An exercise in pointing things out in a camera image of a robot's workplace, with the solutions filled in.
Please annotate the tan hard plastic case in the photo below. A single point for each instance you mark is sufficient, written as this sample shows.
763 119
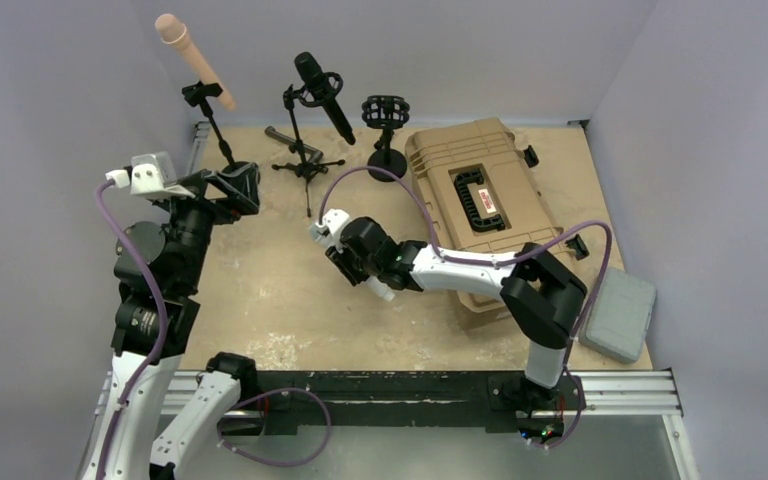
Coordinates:
478 188

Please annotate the black round base shock-mount stand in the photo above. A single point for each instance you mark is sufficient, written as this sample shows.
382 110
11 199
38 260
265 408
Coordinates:
386 113

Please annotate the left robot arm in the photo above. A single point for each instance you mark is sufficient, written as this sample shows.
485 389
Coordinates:
158 269

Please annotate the black clip microphone stand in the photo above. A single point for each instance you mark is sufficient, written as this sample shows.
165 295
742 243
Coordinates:
215 132

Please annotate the white microphone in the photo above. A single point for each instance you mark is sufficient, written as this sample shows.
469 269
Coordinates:
380 289

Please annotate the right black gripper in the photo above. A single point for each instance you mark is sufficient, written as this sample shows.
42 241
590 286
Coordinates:
342 258

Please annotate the grey metal tube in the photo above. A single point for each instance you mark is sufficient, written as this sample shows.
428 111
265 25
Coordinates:
313 155

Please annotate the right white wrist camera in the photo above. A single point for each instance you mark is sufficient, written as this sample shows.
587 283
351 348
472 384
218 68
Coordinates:
326 232

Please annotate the black tripod microphone stand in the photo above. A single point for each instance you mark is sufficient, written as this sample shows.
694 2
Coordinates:
303 169

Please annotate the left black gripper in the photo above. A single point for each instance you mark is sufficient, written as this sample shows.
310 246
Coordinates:
239 188

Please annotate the beige microphone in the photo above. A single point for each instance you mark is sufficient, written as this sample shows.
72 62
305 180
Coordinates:
174 33

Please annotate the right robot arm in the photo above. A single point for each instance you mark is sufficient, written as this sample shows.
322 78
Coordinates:
542 295

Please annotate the black microphone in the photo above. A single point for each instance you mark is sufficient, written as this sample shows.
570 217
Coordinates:
322 89

